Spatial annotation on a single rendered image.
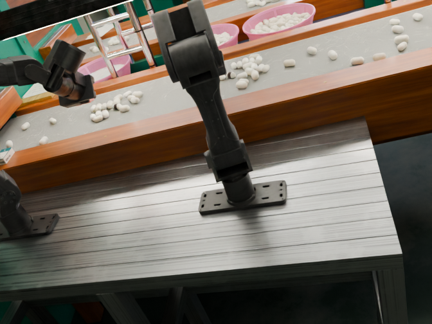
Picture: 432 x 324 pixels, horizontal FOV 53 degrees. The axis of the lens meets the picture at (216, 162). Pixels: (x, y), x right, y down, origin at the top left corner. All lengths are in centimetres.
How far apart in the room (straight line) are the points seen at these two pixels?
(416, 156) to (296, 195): 121
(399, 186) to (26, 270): 145
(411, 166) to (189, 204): 124
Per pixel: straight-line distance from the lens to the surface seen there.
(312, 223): 89
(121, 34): 185
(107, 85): 162
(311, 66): 131
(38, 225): 122
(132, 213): 109
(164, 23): 76
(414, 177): 200
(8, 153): 143
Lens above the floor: 130
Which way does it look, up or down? 34 degrees down
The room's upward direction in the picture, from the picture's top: 20 degrees counter-clockwise
